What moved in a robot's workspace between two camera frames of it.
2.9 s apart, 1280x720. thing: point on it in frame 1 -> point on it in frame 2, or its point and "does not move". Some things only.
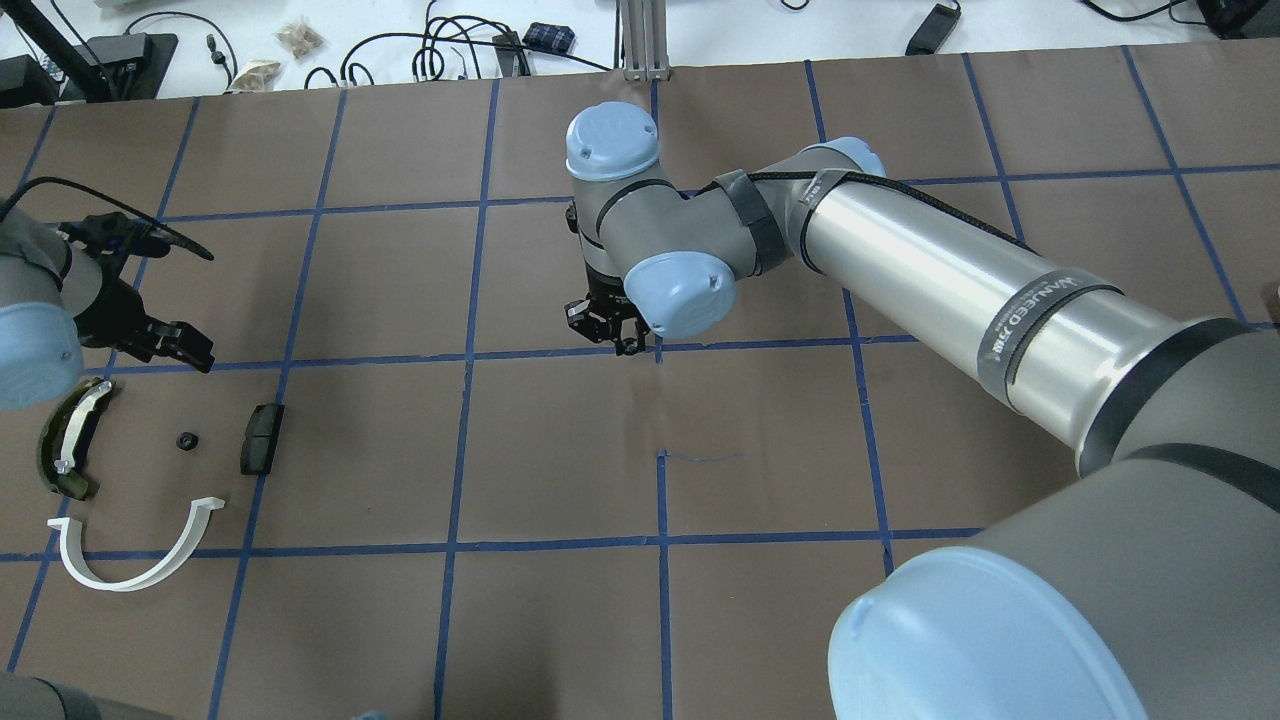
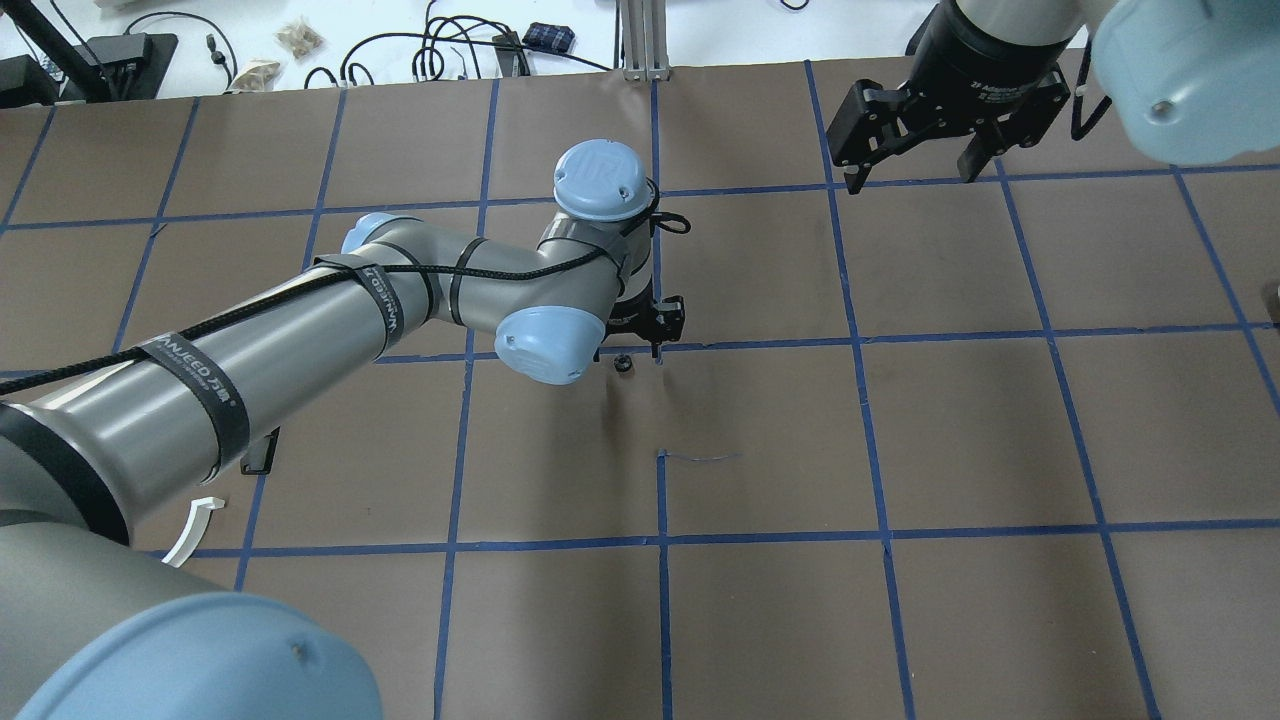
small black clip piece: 260,434 does not move
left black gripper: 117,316 -> 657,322
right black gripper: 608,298 -> 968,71
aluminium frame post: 645,39 does not move
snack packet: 300,38 does not move
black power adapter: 549,37 does not move
